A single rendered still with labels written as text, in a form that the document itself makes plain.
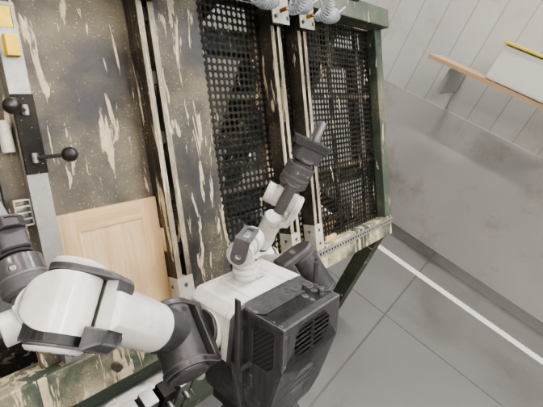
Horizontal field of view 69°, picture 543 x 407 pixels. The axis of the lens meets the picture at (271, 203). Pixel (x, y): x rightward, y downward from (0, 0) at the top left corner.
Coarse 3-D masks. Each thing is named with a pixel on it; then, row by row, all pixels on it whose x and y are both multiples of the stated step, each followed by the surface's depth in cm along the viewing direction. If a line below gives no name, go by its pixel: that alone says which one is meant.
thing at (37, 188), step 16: (0, 32) 95; (16, 32) 97; (0, 48) 95; (0, 64) 97; (16, 64) 97; (16, 80) 98; (16, 128) 98; (16, 144) 100; (32, 176) 101; (32, 192) 101; (48, 192) 104; (32, 208) 102; (48, 208) 104; (48, 224) 104; (48, 240) 104; (48, 256) 104
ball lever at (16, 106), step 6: (6, 102) 87; (12, 102) 87; (18, 102) 88; (6, 108) 87; (12, 108) 87; (18, 108) 88; (24, 108) 96; (12, 114) 89; (24, 114) 97; (30, 114) 98
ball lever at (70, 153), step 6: (66, 150) 96; (72, 150) 97; (30, 156) 99; (36, 156) 100; (42, 156) 99; (48, 156) 99; (54, 156) 98; (60, 156) 98; (66, 156) 96; (72, 156) 97; (36, 162) 100
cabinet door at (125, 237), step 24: (72, 216) 110; (96, 216) 115; (120, 216) 121; (144, 216) 126; (72, 240) 111; (96, 240) 116; (120, 240) 121; (144, 240) 127; (120, 264) 122; (144, 264) 127; (144, 288) 128; (168, 288) 134
